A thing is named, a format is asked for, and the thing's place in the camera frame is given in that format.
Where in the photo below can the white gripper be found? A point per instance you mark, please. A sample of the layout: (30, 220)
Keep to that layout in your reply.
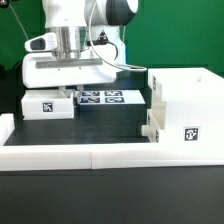
(58, 59)

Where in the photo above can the white drawer tray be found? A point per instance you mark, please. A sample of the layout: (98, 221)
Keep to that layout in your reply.
(155, 122)
(47, 104)

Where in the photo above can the white drawer cabinet box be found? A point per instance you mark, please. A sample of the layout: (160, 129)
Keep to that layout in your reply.
(194, 99)

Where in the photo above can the white front drawer tray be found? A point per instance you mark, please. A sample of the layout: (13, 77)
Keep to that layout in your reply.
(155, 122)

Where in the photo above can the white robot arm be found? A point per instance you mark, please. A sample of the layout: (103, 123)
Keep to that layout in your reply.
(98, 23)

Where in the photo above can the marker tag sheet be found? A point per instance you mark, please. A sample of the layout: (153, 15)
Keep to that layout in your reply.
(111, 97)

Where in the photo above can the white U-shaped fence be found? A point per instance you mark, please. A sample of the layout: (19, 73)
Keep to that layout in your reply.
(103, 156)

